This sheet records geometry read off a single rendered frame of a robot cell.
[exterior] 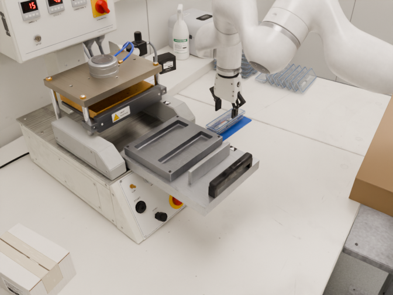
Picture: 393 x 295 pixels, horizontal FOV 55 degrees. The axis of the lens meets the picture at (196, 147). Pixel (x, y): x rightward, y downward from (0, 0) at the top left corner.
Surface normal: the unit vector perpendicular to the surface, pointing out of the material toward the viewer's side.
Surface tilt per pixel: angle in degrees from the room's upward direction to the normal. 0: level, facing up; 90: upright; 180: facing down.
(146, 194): 65
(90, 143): 0
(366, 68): 76
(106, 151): 40
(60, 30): 90
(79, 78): 0
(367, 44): 31
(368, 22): 90
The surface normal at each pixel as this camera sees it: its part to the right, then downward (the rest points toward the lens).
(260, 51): -0.39, 0.25
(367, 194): -0.58, 0.49
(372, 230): 0.00, -0.79
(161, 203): 0.69, 0.02
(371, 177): -0.40, -0.25
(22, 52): 0.76, 0.40
